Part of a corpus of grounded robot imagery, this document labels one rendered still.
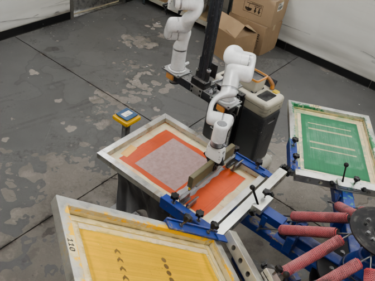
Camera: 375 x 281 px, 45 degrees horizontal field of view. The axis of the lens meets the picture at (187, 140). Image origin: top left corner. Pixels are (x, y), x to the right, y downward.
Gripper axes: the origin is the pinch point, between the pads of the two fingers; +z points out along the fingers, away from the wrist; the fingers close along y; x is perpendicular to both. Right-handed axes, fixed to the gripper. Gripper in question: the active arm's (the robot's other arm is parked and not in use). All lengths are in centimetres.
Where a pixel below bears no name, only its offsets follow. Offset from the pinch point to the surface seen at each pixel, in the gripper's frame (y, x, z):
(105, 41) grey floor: 290, -197, 113
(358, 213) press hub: -75, -2, -22
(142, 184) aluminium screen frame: 22.4, 29.7, 10.3
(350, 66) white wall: 41, -379, 97
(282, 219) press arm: -45.5, 0.7, 5.1
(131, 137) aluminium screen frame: 54, 5, 11
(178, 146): 31.6, -12.6, 14.2
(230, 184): -9.0, -8.9, 14.0
